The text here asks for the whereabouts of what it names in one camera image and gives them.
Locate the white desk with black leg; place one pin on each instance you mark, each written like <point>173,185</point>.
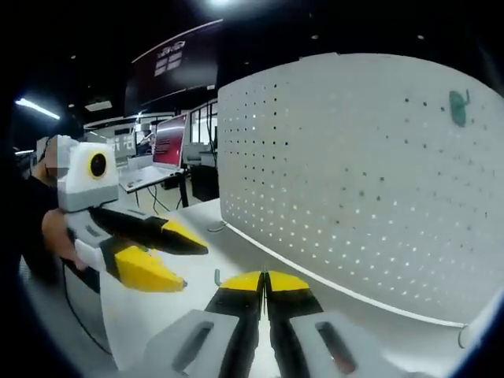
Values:
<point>183,195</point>

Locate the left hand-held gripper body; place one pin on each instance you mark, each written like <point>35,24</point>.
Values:
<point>90,195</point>

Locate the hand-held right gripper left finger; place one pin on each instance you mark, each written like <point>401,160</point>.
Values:
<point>197,342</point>

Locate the person's left hand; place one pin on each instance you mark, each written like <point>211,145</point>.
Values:
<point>55,236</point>

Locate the ceiling light strip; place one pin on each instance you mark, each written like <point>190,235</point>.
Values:
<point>37,108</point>

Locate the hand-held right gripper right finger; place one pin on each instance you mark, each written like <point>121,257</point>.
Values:
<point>338,346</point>

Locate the white perforated mounting plate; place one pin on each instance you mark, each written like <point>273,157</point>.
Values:
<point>334,177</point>

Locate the white laptop with pink screen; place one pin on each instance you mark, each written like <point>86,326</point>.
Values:
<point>169,141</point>

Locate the black computer tower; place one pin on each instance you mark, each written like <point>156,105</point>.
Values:
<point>204,183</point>

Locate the person's dark clothing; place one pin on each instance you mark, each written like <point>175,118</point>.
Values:
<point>23,220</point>

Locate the large dark wall screen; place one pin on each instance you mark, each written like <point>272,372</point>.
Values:
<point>177,67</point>

